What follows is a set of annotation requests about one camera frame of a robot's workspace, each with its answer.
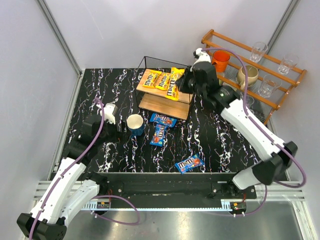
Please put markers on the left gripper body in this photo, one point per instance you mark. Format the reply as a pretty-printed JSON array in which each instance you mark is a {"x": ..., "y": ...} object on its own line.
[{"x": 120, "y": 128}]

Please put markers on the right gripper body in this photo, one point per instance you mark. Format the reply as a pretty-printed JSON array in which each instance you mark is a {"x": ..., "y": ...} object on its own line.
[{"x": 186, "y": 81}]

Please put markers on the yellow M&M bag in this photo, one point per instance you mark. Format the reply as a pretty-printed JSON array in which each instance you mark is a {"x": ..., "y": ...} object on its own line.
[
  {"x": 172, "y": 91},
  {"x": 150, "y": 77},
  {"x": 163, "y": 82}
]

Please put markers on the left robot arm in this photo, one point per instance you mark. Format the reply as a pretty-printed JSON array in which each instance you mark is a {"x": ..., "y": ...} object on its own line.
[{"x": 51, "y": 216}]

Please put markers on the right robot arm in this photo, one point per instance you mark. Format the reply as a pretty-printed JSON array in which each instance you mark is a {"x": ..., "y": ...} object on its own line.
[{"x": 275, "y": 155}]

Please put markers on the blue ceramic mug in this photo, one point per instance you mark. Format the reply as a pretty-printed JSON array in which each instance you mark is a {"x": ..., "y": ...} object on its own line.
[{"x": 136, "y": 125}]

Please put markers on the orange mug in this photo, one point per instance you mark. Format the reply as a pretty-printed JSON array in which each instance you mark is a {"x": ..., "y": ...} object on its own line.
[{"x": 220, "y": 60}]

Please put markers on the blue M&M bag centre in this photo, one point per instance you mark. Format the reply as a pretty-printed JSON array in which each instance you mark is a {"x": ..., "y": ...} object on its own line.
[{"x": 159, "y": 135}]

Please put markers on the blue m&m bag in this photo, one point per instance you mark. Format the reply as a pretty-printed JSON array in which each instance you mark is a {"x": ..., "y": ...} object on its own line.
[
  {"x": 159, "y": 135},
  {"x": 163, "y": 120},
  {"x": 189, "y": 164}
]

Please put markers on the beige mug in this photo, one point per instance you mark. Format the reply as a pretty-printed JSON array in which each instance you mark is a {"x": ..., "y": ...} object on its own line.
[{"x": 252, "y": 76}]

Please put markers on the clear glass lower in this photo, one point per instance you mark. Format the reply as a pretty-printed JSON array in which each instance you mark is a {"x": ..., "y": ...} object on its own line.
[{"x": 249, "y": 101}]

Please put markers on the clear glass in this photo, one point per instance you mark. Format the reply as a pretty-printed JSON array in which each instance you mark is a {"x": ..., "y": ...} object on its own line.
[
  {"x": 258, "y": 51},
  {"x": 249, "y": 101},
  {"x": 269, "y": 85},
  {"x": 288, "y": 62}
]

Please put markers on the blue M&M bag upper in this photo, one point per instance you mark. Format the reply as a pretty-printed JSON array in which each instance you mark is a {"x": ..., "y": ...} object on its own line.
[{"x": 163, "y": 120}]

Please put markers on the wooden cup rack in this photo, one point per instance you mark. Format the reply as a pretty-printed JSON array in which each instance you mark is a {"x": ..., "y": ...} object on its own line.
[{"x": 263, "y": 108}]

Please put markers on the clear glass top left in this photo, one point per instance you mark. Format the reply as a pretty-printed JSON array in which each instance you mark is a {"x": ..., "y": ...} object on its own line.
[{"x": 258, "y": 51}]

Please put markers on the clear glass middle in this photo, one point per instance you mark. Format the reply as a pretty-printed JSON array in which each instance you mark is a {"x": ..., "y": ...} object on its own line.
[{"x": 269, "y": 85}]

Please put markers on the blue M&M bag front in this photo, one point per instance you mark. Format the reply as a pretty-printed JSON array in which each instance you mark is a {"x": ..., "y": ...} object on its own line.
[{"x": 189, "y": 164}]

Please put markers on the clear glass top right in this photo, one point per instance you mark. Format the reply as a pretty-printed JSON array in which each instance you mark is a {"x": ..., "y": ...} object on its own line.
[{"x": 288, "y": 62}]

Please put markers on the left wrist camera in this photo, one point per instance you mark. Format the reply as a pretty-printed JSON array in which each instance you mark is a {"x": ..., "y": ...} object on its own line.
[{"x": 109, "y": 113}]

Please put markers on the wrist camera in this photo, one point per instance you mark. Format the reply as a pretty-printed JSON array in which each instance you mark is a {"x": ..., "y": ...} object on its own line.
[
  {"x": 109, "y": 113},
  {"x": 201, "y": 56}
]

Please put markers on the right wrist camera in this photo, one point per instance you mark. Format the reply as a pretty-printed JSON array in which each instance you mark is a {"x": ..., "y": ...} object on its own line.
[{"x": 201, "y": 56}]

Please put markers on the two-tier wood wire shelf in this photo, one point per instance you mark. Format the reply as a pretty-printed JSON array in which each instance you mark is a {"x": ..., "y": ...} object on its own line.
[{"x": 153, "y": 99}]

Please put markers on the aluminium rail frame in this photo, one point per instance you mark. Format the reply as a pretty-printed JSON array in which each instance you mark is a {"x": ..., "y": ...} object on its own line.
[{"x": 306, "y": 224}]

